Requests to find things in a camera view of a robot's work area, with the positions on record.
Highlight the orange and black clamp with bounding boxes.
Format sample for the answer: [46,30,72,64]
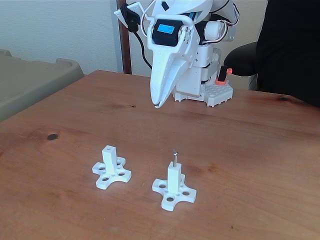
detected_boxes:
[216,65,233,86]

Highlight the black office chair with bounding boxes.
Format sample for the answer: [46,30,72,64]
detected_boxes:
[223,41,260,91]

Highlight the beige plastic bin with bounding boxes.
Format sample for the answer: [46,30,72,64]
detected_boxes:
[0,49,86,123]

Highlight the black camera cable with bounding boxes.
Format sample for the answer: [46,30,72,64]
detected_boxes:
[133,29,154,71]

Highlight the white red servo cable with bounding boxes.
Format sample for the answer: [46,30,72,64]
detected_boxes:
[202,19,239,46]
[140,0,157,39]

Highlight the black camera on white bracket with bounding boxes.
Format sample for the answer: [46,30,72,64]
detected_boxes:
[114,1,145,33]

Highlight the white perforated base plate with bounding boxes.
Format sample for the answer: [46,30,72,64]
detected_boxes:
[203,81,235,108]

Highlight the white cross-base post stand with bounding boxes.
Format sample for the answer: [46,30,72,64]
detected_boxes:
[91,145,133,190]
[151,161,198,211]

